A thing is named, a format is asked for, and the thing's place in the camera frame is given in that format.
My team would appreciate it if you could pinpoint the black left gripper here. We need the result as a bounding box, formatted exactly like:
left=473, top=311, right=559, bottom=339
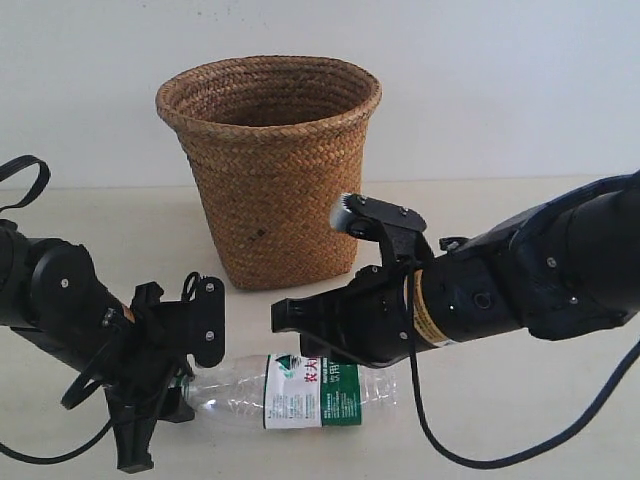
left=99, top=282, right=195, bottom=474

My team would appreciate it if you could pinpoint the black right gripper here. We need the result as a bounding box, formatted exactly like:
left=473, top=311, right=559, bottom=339
left=271, top=265, right=409, bottom=368

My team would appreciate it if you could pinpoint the clear plastic water bottle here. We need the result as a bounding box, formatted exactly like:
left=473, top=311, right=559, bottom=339
left=174, top=352, right=399, bottom=431

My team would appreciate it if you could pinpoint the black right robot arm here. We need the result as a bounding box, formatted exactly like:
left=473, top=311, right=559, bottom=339
left=271, top=173, right=639, bottom=368

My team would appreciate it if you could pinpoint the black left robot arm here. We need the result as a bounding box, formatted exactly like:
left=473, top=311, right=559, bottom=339
left=1, top=220, right=186, bottom=474

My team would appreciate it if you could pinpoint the woven brown wicker basket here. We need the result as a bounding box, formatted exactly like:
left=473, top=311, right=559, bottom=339
left=155, top=55, right=382, bottom=291

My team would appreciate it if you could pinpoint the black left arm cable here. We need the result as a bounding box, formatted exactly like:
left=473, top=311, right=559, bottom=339
left=0, top=154, right=116, bottom=461

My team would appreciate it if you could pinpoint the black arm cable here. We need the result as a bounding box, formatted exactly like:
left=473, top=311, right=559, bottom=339
left=399, top=259, right=640, bottom=470
left=0, top=154, right=116, bottom=461

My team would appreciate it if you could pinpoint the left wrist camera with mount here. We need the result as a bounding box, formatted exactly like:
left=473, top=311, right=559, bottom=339
left=156, top=272, right=226, bottom=368

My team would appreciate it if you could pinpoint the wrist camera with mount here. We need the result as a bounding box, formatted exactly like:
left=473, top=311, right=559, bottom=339
left=329, top=192, right=435, bottom=270
left=156, top=272, right=226, bottom=368

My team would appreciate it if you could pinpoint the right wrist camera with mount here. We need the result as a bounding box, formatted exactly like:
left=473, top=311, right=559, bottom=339
left=329, top=192, right=435, bottom=270

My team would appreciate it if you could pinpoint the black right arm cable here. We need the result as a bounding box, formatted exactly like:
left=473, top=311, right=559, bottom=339
left=399, top=259, right=640, bottom=470

